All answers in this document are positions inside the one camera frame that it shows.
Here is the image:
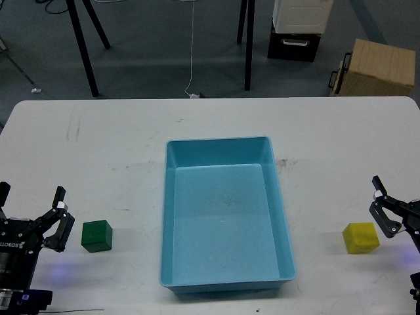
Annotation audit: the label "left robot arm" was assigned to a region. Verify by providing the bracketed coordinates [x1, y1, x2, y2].
[1, 186, 75, 314]

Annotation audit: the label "white plastic container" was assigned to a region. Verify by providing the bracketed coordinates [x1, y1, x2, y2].
[272, 0, 334, 34]

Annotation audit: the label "light wooden box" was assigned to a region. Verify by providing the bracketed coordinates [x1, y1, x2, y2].
[328, 39, 416, 96]

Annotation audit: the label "yellow wooden block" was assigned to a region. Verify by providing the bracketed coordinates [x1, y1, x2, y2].
[342, 222, 380, 254]

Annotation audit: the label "black table legs left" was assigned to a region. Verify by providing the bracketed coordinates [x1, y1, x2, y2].
[64, 0, 112, 98]

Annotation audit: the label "black table legs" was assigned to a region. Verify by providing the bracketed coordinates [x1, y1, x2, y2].
[236, 0, 256, 91]
[64, 0, 112, 98]

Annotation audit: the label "white hanging cable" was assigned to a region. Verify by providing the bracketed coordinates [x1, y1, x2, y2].
[183, 0, 200, 99]

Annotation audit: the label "black storage box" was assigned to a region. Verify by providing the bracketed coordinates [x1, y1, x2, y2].
[267, 24, 322, 62]

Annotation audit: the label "blue plastic bin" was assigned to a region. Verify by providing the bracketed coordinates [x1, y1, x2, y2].
[160, 136, 296, 294]

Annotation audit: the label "black table legs right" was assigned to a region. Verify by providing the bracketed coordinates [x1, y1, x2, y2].
[236, 0, 256, 91]

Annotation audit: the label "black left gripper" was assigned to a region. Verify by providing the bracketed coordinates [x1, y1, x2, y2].
[0, 182, 75, 290]

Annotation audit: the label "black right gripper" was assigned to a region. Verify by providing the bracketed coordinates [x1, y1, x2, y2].
[368, 175, 420, 253]

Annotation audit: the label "green wooden block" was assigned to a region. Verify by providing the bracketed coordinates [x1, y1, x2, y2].
[81, 220, 113, 253]

